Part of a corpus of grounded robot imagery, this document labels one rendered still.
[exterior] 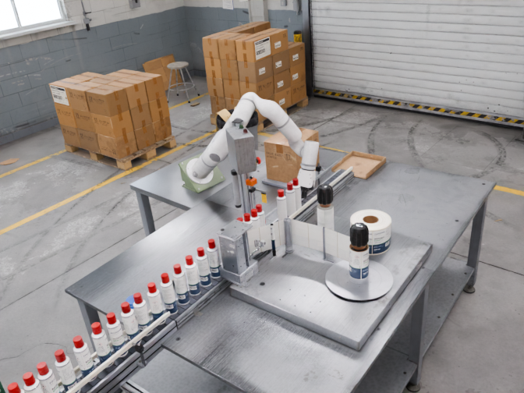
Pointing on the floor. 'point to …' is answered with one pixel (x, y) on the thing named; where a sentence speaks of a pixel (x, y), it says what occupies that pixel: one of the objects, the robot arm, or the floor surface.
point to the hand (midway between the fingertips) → (304, 194)
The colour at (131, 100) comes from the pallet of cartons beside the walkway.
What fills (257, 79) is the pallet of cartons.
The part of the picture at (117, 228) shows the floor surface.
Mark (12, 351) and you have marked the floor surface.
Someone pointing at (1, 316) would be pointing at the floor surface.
